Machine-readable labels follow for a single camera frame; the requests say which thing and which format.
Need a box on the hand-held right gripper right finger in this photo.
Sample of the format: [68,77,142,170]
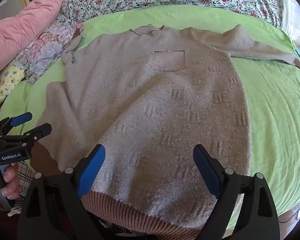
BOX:
[193,144,281,240]

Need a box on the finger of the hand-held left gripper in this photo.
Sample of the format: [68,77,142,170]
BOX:
[0,112,32,130]
[5,123,52,148]

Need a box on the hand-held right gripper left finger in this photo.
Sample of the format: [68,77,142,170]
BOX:
[17,144,107,240]

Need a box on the beige knit sweater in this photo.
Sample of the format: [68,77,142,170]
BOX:
[30,24,300,240]

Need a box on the person's left hand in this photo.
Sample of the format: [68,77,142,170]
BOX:
[0,164,22,201]

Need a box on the plaid cloth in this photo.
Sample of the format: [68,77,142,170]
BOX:
[8,160,37,217]

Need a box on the yellow printed cloth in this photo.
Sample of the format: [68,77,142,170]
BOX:
[0,65,26,108]

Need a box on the pastel floral cloth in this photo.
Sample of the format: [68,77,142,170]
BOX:
[11,14,84,84]

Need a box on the green bed sheet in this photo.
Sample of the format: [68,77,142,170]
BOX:
[0,4,300,220]

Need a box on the pink quilt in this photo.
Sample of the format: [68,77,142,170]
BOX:
[0,0,76,78]

